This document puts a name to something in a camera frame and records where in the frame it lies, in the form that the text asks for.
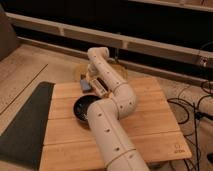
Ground white bottle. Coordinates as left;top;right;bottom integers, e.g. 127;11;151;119
90;79;107;98

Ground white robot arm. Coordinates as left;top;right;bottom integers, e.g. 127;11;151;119
87;47;150;171

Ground black bowl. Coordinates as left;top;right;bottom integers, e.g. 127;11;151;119
73;95;100;123

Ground dark grey floor mat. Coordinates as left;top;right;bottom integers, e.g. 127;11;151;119
0;82;54;169

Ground white wall rail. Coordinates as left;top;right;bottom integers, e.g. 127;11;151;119
6;12;213;68

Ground black cables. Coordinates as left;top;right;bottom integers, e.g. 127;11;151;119
166;79;213;171

